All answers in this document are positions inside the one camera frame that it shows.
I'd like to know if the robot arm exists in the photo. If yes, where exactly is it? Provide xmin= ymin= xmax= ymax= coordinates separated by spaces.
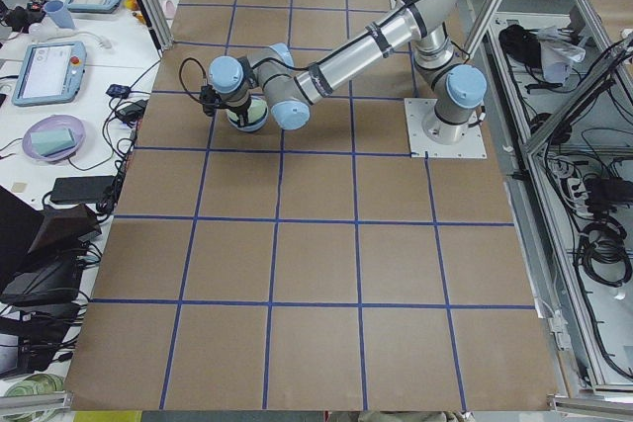
xmin=200 ymin=0 xmax=487 ymax=145

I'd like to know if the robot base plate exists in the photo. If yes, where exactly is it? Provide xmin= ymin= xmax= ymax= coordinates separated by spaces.
xmin=404 ymin=98 xmax=487 ymax=159

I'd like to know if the black phone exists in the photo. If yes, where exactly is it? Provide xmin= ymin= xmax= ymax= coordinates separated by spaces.
xmin=49 ymin=175 xmax=115 ymax=205

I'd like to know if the green bowl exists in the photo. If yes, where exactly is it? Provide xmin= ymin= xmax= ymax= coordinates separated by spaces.
xmin=246 ymin=97 xmax=268 ymax=124

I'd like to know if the blue bowl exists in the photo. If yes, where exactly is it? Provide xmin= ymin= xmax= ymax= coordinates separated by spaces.
xmin=227 ymin=116 xmax=267 ymax=133

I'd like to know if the green sponge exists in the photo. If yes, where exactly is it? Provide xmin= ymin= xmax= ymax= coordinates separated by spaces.
xmin=30 ymin=127 xmax=76 ymax=156

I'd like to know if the blue plastic cup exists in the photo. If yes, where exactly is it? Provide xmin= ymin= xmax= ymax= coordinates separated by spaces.
xmin=44 ymin=0 xmax=75 ymax=30

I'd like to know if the lower teach pendant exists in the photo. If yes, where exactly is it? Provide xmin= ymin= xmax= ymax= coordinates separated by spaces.
xmin=12 ymin=42 xmax=87 ymax=107

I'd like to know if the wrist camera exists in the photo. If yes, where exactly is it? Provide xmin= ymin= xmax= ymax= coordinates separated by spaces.
xmin=199 ymin=85 xmax=219 ymax=117

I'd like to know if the green plates stack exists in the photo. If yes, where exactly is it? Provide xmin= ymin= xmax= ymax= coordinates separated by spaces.
xmin=4 ymin=374 xmax=64 ymax=397

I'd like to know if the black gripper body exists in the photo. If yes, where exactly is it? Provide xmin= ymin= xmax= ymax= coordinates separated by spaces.
xmin=225 ymin=91 xmax=250 ymax=119

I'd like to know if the purple plate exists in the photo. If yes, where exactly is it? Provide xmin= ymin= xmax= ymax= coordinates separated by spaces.
xmin=22 ymin=115 xmax=86 ymax=162

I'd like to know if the small blue black device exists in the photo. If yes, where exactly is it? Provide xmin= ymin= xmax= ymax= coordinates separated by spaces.
xmin=106 ymin=84 xmax=132 ymax=99

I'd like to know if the black power adapter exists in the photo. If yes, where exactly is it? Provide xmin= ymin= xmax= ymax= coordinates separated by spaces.
xmin=115 ymin=100 xmax=147 ymax=124

